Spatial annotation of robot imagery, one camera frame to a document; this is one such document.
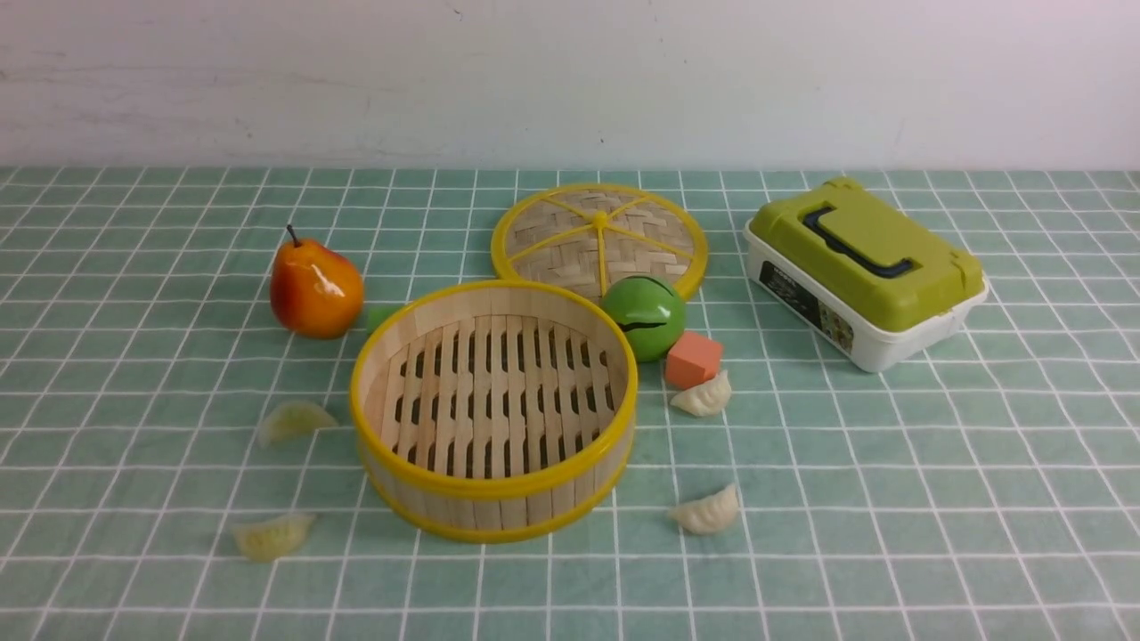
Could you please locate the orange foam cube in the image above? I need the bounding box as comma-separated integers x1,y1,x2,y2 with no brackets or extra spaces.
663,331,723,390

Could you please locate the pale green dumpling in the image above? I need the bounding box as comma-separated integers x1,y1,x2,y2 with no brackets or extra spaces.
231,512,317,563
257,401,339,448

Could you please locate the white dumpling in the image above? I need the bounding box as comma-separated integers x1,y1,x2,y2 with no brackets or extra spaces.
669,370,733,417
668,482,741,535

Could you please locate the bamboo steamer tray yellow rim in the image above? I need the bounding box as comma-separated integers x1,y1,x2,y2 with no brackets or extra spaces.
349,279,640,543

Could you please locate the green white lunch box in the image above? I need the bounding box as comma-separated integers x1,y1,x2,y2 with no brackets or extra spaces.
744,177,990,373

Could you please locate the woven bamboo steamer lid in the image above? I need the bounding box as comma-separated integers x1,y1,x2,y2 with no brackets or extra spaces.
490,182,709,303

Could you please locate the red orange toy pear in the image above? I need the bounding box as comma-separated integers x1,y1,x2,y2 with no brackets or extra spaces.
270,224,365,340

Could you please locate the small green cube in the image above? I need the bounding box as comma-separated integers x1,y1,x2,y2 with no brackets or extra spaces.
365,305,404,336

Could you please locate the green toy apple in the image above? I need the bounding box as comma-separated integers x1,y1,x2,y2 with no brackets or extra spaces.
601,273,687,362

